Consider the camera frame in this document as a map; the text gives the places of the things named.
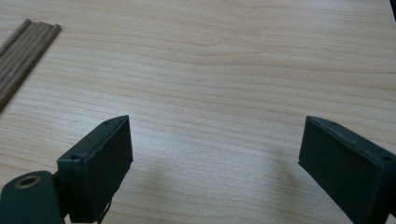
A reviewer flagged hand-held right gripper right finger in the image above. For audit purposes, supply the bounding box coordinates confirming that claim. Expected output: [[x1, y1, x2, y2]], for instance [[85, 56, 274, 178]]
[[298, 115, 396, 224]]

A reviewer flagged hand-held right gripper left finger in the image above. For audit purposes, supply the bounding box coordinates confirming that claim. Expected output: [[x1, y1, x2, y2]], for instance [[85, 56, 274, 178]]
[[56, 115, 134, 224]]

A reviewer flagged row of brown chopsticks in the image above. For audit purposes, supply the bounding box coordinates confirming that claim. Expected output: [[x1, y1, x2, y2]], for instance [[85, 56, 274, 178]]
[[0, 18, 63, 115]]

